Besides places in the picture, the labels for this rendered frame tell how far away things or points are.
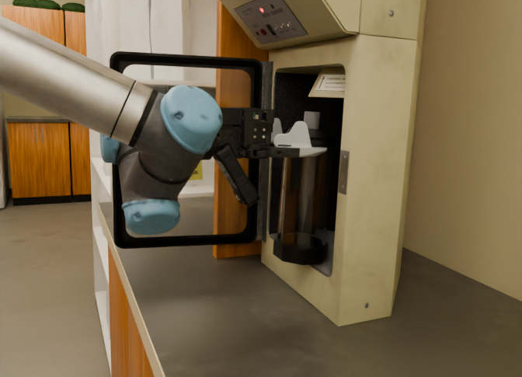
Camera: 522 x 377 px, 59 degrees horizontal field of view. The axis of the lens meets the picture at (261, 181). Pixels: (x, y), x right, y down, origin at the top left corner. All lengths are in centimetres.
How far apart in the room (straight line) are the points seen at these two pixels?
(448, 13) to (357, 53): 52
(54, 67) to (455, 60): 89
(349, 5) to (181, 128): 33
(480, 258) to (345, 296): 43
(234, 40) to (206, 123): 52
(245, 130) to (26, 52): 34
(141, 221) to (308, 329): 34
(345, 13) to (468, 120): 51
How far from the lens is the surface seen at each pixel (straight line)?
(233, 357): 71
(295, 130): 77
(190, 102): 54
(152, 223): 64
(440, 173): 119
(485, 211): 111
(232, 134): 75
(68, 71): 55
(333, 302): 81
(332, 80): 83
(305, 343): 76
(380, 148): 76
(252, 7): 87
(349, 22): 72
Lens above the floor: 132
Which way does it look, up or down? 11 degrees down
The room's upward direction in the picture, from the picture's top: 2 degrees clockwise
